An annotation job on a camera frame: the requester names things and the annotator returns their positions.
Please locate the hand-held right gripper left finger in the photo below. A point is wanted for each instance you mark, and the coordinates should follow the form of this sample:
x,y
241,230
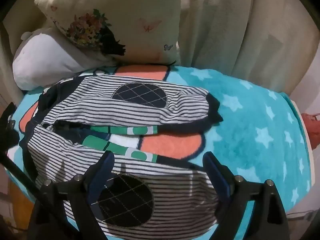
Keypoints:
x,y
105,171

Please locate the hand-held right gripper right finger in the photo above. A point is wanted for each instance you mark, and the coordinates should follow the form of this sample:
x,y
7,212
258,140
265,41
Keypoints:
x,y
215,176

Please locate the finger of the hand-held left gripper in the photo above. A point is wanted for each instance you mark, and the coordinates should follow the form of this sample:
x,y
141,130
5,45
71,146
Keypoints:
x,y
10,130

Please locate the striped pants with dark patches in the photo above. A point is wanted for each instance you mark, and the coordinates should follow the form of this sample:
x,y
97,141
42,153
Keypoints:
x,y
75,110

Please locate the teal star printed blanket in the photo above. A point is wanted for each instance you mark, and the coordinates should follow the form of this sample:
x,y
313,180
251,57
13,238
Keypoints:
x,y
250,130

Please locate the white grey plush toy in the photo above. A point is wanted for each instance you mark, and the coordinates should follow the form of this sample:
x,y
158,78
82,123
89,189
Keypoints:
x,y
45,60

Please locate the red cloth item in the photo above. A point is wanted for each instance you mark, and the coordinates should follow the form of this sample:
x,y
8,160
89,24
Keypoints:
x,y
311,127

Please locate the cream floral pillow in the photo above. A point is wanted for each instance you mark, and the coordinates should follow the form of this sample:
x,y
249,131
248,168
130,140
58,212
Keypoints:
x,y
125,17

